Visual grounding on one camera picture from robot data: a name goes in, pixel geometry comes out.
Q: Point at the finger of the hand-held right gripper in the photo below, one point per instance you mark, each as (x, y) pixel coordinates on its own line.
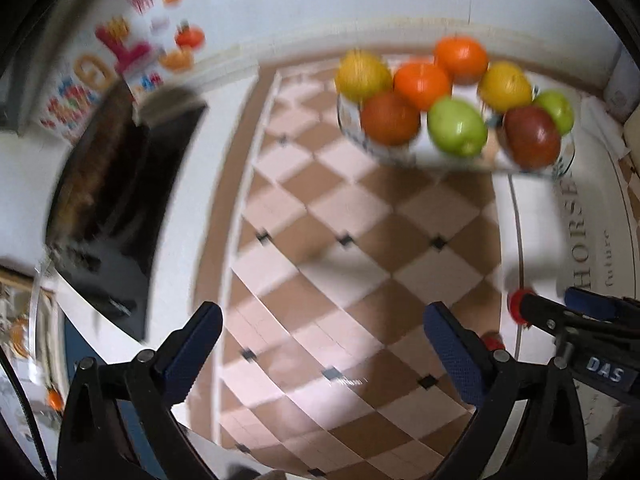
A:
(592, 302)
(555, 312)

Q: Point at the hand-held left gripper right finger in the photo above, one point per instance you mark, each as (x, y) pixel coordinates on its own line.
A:
(452, 347)

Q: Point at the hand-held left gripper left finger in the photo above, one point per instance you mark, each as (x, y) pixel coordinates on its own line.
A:
(192, 347)

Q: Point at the red cherry tomato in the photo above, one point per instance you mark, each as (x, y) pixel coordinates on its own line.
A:
(492, 343)
(515, 306)

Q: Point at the dark red apple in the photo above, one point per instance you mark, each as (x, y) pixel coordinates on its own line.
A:
(532, 137)

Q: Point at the green apple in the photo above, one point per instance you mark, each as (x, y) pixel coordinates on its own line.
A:
(457, 127)
(556, 111)

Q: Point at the floral oval plate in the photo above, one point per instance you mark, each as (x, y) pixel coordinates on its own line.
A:
(430, 152)

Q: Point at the yellow citrus fruit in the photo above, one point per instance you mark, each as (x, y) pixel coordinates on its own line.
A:
(362, 76)
(505, 86)

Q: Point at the brown round fruit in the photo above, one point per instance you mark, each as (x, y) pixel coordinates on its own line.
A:
(390, 119)

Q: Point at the orange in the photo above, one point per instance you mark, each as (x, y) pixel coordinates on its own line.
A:
(460, 60)
(422, 86)

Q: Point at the black gas stove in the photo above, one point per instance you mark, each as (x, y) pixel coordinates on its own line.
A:
(145, 240)

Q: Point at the checkered table mat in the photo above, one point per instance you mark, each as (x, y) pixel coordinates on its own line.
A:
(350, 260)
(631, 175)

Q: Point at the small orange ball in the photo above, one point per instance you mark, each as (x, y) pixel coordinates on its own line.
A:
(54, 399)

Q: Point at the beige utensil holder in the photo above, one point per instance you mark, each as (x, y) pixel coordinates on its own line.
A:
(634, 140)

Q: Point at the cluttered side shelf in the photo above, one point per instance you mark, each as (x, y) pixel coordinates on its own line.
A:
(22, 310)

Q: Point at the white tissue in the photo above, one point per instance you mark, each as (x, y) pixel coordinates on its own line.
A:
(602, 125)

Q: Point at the black frying pan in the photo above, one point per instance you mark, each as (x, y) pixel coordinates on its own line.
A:
(105, 160)

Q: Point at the white spray can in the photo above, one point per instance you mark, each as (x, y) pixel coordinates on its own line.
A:
(622, 85)

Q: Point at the colourful wall sticker set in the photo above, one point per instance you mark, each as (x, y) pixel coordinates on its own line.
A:
(120, 50)

